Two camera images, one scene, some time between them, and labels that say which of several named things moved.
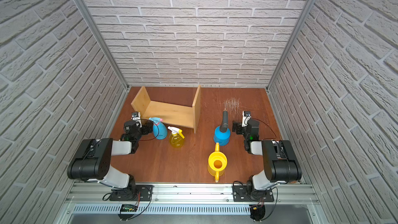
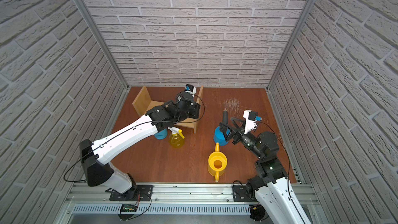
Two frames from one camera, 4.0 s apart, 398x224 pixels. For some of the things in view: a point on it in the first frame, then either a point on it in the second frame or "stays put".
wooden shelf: x=180 y=115 stays put
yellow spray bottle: x=176 y=138 stays put
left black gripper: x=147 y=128 → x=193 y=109
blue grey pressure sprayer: x=222 y=134 stays put
